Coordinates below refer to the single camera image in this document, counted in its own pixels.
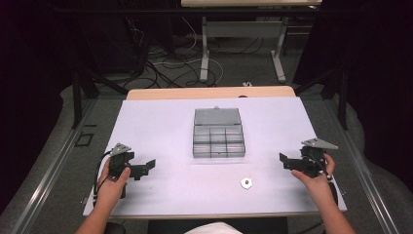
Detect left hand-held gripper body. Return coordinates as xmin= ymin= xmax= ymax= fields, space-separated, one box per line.
xmin=108 ymin=141 xmax=136 ymax=181

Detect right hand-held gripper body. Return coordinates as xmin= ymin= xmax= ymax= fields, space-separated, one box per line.
xmin=299 ymin=137 xmax=339 ymax=179

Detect person's right hand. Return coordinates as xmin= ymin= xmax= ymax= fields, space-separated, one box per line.
xmin=290 ymin=153 xmax=336 ymax=198

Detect person's left hand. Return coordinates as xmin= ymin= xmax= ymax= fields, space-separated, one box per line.
xmin=96 ymin=159 xmax=131 ymax=209

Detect white table mat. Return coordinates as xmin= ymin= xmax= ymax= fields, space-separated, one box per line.
xmin=83 ymin=96 xmax=348 ymax=217

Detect small silver metal part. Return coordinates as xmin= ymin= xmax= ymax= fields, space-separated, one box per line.
xmin=240 ymin=176 xmax=255 ymax=191

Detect black metal stand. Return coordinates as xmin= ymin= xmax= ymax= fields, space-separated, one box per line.
xmin=292 ymin=62 xmax=351 ymax=132
xmin=71 ymin=62 xmax=130 ymax=130

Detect clear plastic compartment box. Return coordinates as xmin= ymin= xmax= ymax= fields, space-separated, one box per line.
xmin=192 ymin=105 xmax=246 ymax=160

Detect wooden table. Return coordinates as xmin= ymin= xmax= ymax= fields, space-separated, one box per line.
xmin=108 ymin=85 xmax=320 ymax=220

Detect person's white clothing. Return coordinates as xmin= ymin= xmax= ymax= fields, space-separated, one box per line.
xmin=184 ymin=221 xmax=244 ymax=234

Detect dark curtain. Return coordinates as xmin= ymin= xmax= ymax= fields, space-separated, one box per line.
xmin=0 ymin=0 xmax=82 ymax=215
xmin=293 ymin=0 xmax=413 ymax=183

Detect desk with white legs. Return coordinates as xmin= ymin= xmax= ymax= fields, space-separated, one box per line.
xmin=180 ymin=0 xmax=323 ymax=84

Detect black horizontal bar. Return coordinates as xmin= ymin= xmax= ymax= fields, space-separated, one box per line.
xmin=53 ymin=7 xmax=329 ymax=16

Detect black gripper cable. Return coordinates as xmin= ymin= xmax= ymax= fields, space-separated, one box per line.
xmin=319 ymin=155 xmax=340 ymax=207
xmin=93 ymin=150 xmax=113 ymax=209

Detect black floor socket frame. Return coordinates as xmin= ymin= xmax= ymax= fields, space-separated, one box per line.
xmin=74 ymin=131 xmax=95 ymax=148

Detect aluminium floor rail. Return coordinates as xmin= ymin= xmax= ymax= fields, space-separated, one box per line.
xmin=9 ymin=98 xmax=98 ymax=234
xmin=324 ymin=98 xmax=398 ymax=234

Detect tangle of black floor cables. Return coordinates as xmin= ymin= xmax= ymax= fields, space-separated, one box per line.
xmin=125 ymin=16 xmax=265 ymax=90

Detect white floor cable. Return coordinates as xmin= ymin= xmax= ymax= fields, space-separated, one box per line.
xmin=152 ymin=16 xmax=225 ymax=86

